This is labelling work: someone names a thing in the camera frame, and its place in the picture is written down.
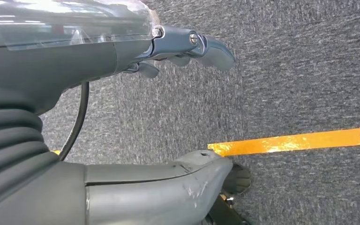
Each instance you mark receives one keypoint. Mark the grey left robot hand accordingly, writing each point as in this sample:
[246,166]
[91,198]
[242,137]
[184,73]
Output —
[59,59]

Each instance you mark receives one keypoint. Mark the yellow floor tape square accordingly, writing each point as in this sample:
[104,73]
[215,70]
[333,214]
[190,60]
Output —
[291,143]

